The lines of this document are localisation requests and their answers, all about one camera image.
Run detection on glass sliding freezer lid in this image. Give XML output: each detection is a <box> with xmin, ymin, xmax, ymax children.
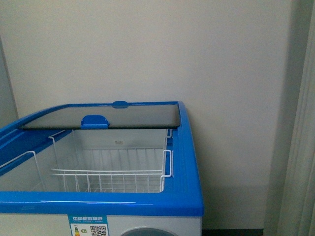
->
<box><xmin>22</xmin><ymin>105</ymin><xmax>180</xmax><ymax>129</ymax></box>

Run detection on white wire freezer basket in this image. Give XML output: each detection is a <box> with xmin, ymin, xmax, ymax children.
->
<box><xmin>50</xmin><ymin>129</ymin><xmax>173</xmax><ymax>193</ymax></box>

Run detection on white vertical blind curtain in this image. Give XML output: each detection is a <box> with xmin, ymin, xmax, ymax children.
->
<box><xmin>263</xmin><ymin>0</ymin><xmax>315</xmax><ymax>236</ymax></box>

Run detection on white chest freezer blue rim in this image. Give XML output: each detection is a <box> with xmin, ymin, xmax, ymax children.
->
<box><xmin>0</xmin><ymin>101</ymin><xmax>204</xmax><ymax>236</ymax></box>

